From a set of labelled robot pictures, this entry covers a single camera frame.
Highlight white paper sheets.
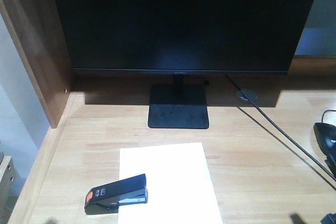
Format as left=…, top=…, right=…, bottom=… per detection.
left=118, top=142, right=223, bottom=223

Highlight black orange stapler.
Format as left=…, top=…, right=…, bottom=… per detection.
left=84, top=174, right=148, bottom=215

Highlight black monitor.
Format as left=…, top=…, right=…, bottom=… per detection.
left=55, top=0, right=314, bottom=129

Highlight black computer mouse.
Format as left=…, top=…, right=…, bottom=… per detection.
left=313, top=122, right=335, bottom=155

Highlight grey desk cable grommet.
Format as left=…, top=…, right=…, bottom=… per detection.
left=236, top=89, right=258, bottom=103

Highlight black monitor power cable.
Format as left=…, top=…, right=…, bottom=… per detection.
left=225, top=74, right=336, bottom=183

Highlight wooden chair frame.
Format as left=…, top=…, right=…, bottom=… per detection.
left=1, top=155, right=19, bottom=211

